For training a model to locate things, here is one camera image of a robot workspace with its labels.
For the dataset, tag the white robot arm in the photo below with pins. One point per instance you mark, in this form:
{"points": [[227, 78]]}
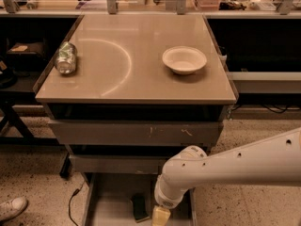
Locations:
{"points": [[274, 161]]}

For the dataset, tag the bottom open grey drawer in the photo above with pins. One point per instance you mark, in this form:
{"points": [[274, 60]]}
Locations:
{"points": [[109, 199]]}

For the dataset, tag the grey drawer cabinet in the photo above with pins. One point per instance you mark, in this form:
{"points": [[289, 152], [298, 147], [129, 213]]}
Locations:
{"points": [[121, 77]]}

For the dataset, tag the white sneaker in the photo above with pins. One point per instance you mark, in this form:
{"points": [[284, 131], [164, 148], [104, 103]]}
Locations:
{"points": [[12, 208]]}

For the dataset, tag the black table leg frame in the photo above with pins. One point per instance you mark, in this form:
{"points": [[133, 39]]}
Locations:
{"points": [[13, 110]]}

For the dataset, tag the middle grey drawer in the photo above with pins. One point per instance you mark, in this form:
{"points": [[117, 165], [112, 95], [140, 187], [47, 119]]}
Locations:
{"points": [[117, 164]]}

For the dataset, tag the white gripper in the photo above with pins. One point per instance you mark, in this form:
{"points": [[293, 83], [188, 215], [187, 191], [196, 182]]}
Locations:
{"points": [[166, 201]]}

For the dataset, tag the white paper bowl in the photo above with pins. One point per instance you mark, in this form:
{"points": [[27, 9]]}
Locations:
{"points": [[184, 60]]}

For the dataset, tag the top grey drawer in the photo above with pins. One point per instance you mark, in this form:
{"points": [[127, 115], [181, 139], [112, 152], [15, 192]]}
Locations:
{"points": [[135, 133]]}

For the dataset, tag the crushed green soda can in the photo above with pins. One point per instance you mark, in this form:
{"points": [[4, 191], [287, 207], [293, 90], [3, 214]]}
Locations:
{"points": [[65, 61]]}

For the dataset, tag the dark green yellow sponge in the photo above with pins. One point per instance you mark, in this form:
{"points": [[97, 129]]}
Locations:
{"points": [[139, 208]]}

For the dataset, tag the dark box on shelf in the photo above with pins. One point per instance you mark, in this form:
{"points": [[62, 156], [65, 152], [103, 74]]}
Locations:
{"points": [[27, 56]]}

